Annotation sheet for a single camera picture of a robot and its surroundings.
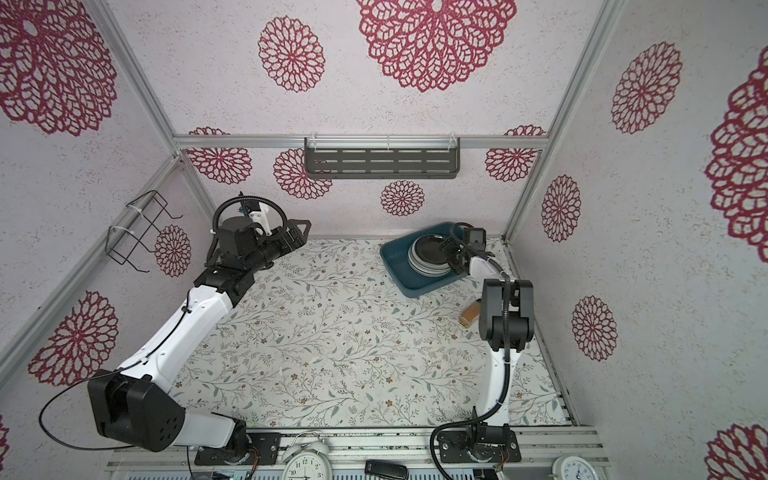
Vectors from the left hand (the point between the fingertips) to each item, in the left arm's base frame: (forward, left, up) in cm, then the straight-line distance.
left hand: (299, 232), depth 78 cm
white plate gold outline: (+9, -36, -25) cm, 45 cm away
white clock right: (-50, -65, -28) cm, 86 cm away
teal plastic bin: (+19, -27, -31) cm, 45 cm away
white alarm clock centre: (-47, -4, -27) cm, 55 cm away
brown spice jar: (-8, -50, -30) cm, 59 cm away
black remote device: (-49, -22, -28) cm, 61 cm away
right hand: (+15, -44, -21) cm, 51 cm away
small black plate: (+17, -39, -26) cm, 49 cm away
